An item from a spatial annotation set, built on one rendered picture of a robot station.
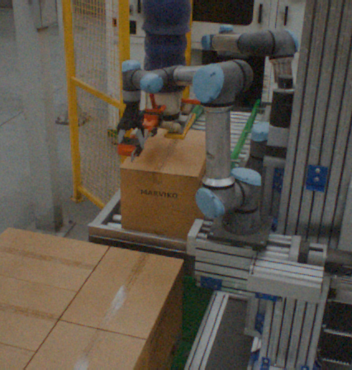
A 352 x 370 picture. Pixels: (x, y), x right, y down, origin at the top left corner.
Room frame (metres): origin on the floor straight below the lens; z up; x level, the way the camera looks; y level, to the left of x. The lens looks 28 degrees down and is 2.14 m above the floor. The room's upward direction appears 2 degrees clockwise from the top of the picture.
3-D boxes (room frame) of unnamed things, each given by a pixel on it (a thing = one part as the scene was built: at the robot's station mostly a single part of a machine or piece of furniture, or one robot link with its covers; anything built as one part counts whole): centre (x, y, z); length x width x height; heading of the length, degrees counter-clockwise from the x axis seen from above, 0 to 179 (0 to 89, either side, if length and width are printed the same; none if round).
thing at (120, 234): (2.40, 0.13, 0.58); 0.70 x 0.03 x 0.06; 75
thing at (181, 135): (2.68, -0.01, 1.13); 0.34 x 0.10 x 0.05; 169
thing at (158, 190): (2.74, 0.04, 0.75); 0.60 x 0.40 x 0.40; 169
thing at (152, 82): (2.05, 0.12, 1.53); 0.11 x 0.11 x 0.08; 42
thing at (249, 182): (1.81, -0.24, 1.20); 0.13 x 0.12 x 0.14; 132
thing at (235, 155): (3.80, -0.52, 0.60); 1.60 x 0.10 x 0.09; 165
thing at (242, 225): (1.81, -0.25, 1.09); 0.15 x 0.15 x 0.10
